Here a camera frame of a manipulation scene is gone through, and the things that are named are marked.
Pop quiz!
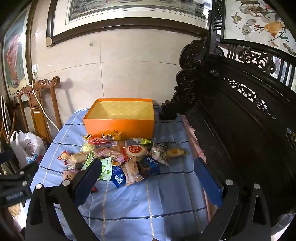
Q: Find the large framed landscape painting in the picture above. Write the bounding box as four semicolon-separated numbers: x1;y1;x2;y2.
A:
46;0;211;47

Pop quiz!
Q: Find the white plastic bag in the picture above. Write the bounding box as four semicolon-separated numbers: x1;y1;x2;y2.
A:
10;130;45;169

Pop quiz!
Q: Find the white looped cord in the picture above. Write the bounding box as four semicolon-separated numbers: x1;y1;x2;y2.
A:
0;95;10;139

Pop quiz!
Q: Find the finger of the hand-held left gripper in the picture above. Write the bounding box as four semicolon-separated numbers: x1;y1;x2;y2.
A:
0;161;39;186
0;149;18;165

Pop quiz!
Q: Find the pink checked cloth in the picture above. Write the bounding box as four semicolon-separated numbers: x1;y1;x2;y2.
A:
181;115;208;163

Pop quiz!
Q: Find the white power cable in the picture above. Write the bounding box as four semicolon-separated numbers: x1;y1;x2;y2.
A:
31;70;60;131

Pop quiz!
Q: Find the orange cardboard box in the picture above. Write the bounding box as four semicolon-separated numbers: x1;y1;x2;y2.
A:
83;98;155;140

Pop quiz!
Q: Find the pile of assorted snack packets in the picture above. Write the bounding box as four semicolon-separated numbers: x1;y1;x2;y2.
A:
58;130;190;193

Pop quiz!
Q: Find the dark wood flower screen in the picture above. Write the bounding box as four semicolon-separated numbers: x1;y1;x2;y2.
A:
208;0;296;93

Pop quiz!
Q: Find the dark carved wooden bench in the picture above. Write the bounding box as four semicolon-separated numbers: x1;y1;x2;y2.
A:
161;37;296;232

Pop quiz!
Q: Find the framed red flower painting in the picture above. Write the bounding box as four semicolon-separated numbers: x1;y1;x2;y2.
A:
1;2;33;96

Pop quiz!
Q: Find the carved brown wooden chair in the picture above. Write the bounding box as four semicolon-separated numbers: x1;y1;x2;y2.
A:
16;76;63;144

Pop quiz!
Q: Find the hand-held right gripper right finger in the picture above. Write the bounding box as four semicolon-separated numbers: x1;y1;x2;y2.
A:
194;157;271;241

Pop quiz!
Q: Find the blue checked blanket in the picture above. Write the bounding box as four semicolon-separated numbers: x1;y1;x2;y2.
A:
32;104;222;241

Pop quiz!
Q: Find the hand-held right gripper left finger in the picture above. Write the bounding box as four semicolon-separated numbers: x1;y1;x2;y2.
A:
24;159;103;241

